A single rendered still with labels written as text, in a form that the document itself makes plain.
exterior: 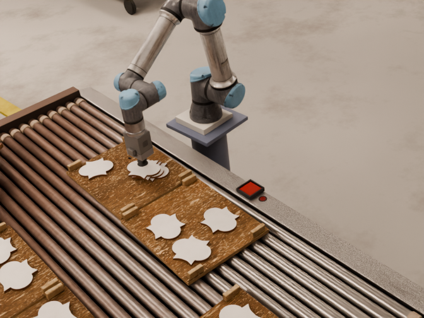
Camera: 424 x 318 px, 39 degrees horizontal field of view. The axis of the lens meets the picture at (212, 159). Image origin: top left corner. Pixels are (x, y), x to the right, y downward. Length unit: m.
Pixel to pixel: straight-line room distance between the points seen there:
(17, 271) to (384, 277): 1.19
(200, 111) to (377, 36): 3.03
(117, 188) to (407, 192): 1.94
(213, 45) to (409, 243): 1.62
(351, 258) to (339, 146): 2.10
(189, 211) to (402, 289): 0.77
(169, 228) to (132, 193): 0.27
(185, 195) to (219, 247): 0.31
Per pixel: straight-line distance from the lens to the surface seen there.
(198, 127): 2.69
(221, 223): 2.11
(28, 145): 2.80
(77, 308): 1.97
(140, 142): 2.27
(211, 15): 2.31
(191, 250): 2.03
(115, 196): 2.33
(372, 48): 5.29
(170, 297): 1.94
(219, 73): 2.49
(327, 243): 2.07
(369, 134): 4.19
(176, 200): 2.25
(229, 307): 1.85
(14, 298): 2.08
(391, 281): 1.98
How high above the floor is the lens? 2.37
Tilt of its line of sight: 36 degrees down
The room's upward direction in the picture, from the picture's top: 7 degrees counter-clockwise
